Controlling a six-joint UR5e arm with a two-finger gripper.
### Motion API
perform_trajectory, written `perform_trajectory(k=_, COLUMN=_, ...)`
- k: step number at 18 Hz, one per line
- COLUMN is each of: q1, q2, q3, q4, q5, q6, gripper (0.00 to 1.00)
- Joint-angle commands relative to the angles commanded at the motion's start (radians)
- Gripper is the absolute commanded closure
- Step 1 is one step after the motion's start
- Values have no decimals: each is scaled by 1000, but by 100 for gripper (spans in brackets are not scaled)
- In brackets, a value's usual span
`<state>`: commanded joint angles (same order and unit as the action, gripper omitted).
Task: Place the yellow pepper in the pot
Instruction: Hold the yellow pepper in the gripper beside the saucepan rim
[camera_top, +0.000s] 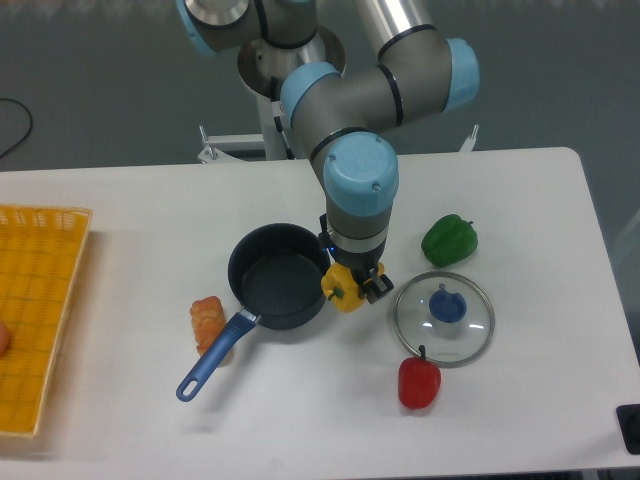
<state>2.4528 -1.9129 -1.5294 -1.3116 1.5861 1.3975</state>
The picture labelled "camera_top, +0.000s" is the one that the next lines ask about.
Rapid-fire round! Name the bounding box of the orange item in basket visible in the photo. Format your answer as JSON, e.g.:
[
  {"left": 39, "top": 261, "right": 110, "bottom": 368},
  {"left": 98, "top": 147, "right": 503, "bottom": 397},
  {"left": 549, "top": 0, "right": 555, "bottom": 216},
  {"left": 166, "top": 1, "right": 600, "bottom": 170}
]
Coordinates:
[{"left": 0, "top": 321, "right": 11, "bottom": 355}]

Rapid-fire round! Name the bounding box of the green bell pepper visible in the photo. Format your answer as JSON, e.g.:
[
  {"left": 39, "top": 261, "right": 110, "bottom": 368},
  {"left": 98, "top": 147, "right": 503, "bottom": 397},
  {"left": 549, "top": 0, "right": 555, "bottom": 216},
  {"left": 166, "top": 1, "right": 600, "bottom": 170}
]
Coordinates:
[{"left": 421, "top": 214, "right": 479, "bottom": 268}]

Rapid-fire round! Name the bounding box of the red bell pepper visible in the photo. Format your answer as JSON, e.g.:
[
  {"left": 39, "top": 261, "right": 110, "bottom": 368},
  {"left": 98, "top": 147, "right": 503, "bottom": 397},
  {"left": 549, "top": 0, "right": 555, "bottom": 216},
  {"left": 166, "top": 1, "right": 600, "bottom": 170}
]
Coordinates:
[{"left": 398, "top": 344, "right": 442, "bottom": 410}]

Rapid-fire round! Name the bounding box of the dark blue saucepan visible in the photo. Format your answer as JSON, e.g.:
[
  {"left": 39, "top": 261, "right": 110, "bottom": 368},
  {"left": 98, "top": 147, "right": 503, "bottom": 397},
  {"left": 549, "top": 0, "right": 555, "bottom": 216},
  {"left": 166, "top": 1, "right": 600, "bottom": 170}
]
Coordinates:
[{"left": 176, "top": 223, "right": 330, "bottom": 402}]

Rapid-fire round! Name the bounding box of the glass lid blue knob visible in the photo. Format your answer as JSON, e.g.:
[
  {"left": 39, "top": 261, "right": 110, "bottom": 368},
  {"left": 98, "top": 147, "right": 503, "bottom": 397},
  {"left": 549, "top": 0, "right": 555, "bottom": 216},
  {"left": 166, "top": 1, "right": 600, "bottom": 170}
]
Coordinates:
[{"left": 393, "top": 271, "right": 496, "bottom": 368}]

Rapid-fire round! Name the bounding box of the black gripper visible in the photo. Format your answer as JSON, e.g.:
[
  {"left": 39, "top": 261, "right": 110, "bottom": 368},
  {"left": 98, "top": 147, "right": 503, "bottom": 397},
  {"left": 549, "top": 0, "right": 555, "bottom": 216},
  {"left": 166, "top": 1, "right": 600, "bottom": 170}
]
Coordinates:
[{"left": 318, "top": 214, "right": 394, "bottom": 304}]

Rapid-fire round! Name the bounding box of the orange croissant bread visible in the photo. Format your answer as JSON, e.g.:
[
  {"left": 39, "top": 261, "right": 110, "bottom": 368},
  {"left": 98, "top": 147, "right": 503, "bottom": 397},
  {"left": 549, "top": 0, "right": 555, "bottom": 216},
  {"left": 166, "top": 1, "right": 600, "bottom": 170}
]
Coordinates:
[{"left": 189, "top": 296, "right": 227, "bottom": 357}]

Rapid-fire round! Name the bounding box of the black table corner device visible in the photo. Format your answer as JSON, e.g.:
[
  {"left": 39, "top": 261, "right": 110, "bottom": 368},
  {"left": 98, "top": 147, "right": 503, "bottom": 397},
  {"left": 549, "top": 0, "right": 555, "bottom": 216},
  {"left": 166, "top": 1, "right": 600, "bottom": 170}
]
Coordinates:
[{"left": 616, "top": 404, "right": 640, "bottom": 455}]

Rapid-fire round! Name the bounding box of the yellow woven basket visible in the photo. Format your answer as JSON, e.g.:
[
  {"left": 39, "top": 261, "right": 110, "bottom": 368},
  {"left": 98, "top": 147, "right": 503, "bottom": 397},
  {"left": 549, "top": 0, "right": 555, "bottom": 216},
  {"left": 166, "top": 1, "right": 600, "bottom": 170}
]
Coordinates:
[{"left": 1, "top": 204, "right": 92, "bottom": 438}]

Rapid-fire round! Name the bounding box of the black cable on floor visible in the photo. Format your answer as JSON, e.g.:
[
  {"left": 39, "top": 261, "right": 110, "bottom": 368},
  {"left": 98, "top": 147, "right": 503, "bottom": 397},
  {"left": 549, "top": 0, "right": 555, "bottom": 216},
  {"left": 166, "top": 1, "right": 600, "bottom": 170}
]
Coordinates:
[{"left": 0, "top": 97, "right": 34, "bottom": 159}]

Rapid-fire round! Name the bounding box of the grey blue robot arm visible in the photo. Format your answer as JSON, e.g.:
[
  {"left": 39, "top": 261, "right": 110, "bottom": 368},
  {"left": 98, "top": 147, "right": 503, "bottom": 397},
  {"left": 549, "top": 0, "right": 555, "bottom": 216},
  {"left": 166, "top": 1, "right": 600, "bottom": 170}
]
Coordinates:
[{"left": 177, "top": 1, "right": 480, "bottom": 302}]

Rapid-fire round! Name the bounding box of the yellow bell pepper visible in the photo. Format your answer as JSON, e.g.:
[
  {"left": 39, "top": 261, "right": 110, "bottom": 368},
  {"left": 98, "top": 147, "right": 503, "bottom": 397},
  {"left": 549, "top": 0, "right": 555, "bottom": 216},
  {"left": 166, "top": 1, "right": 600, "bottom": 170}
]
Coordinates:
[{"left": 321, "top": 262, "right": 369, "bottom": 313}]

